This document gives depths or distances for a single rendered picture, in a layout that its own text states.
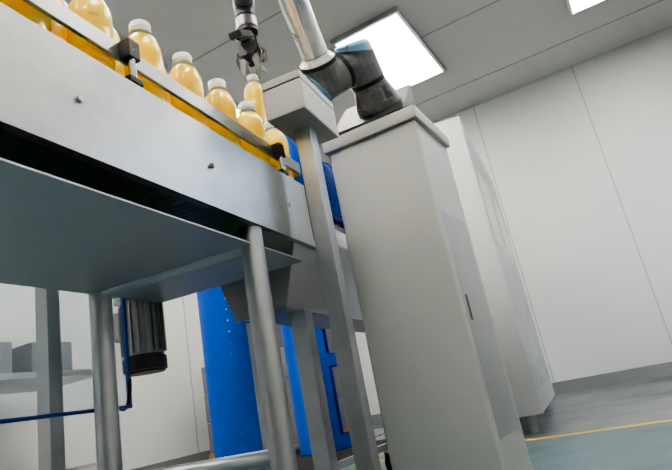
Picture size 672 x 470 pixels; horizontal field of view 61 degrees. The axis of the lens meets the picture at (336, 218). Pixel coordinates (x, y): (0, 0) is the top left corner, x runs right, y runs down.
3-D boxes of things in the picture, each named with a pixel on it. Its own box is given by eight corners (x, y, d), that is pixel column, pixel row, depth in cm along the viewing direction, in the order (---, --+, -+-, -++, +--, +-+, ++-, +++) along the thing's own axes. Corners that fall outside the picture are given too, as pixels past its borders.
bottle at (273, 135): (301, 188, 145) (289, 123, 150) (277, 186, 140) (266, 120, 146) (287, 198, 150) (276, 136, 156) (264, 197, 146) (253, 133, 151)
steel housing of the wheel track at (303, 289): (464, 332, 339) (450, 277, 350) (308, 303, 145) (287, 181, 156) (419, 342, 348) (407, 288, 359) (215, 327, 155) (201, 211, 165)
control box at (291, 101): (339, 137, 144) (332, 102, 147) (305, 106, 126) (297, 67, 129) (305, 150, 147) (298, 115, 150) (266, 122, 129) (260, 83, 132)
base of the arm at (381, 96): (401, 91, 194) (389, 64, 190) (398, 104, 181) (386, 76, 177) (361, 108, 199) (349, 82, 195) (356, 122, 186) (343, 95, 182)
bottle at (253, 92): (255, 124, 182) (249, 73, 187) (243, 133, 187) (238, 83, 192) (273, 128, 187) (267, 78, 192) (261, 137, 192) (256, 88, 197)
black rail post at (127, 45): (144, 87, 90) (140, 44, 93) (131, 78, 88) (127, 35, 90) (133, 91, 91) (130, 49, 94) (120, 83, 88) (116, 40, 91)
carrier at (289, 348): (310, 457, 272) (364, 444, 283) (282, 280, 298) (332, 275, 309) (294, 456, 297) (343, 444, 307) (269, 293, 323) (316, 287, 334)
